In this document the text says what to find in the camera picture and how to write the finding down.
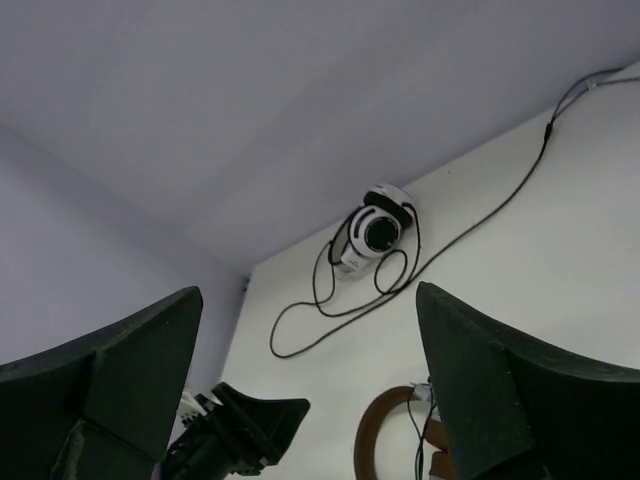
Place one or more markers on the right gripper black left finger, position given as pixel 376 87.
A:
pixel 101 406

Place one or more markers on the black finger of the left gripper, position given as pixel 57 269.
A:
pixel 230 433

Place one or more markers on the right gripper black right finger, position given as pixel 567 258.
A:
pixel 516 407

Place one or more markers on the brown silver headphones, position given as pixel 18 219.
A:
pixel 432 432

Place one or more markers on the white black headphones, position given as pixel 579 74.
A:
pixel 372 230

